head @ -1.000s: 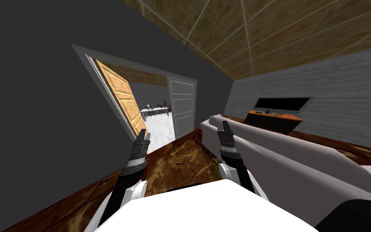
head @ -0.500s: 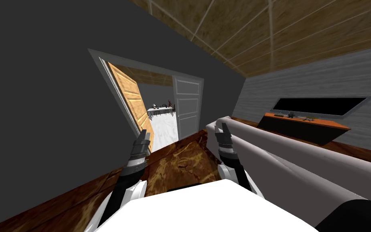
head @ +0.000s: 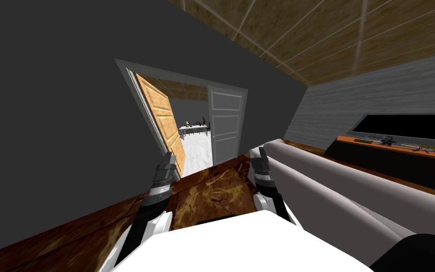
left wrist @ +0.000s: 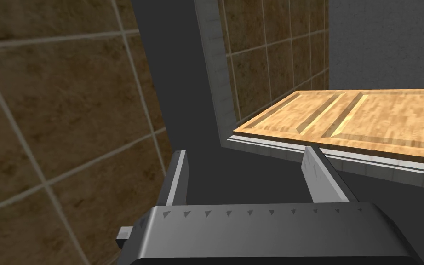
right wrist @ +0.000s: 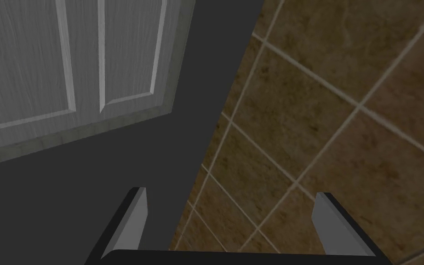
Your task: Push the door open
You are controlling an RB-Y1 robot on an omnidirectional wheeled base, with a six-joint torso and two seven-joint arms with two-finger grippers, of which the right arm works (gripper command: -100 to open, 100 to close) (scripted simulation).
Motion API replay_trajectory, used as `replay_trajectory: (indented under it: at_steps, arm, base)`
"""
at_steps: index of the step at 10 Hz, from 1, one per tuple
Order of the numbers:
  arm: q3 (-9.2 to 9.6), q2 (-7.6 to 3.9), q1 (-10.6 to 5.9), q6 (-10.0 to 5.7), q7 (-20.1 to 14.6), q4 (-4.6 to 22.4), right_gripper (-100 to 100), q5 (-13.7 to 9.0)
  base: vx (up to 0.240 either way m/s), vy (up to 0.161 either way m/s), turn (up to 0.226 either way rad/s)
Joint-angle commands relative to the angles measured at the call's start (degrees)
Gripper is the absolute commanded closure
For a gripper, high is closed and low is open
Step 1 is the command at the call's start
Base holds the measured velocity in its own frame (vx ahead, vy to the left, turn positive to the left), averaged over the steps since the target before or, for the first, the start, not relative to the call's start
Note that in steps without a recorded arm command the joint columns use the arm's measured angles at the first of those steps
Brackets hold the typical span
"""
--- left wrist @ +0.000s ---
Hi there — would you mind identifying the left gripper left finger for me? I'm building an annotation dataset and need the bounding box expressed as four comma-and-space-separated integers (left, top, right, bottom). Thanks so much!
156, 150, 189, 207

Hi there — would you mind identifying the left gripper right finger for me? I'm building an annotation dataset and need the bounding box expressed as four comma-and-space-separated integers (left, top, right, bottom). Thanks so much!
300, 145, 360, 204

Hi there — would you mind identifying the light wooden door leaf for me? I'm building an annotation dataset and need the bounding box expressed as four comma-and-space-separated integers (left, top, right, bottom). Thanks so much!
233, 89, 424, 167

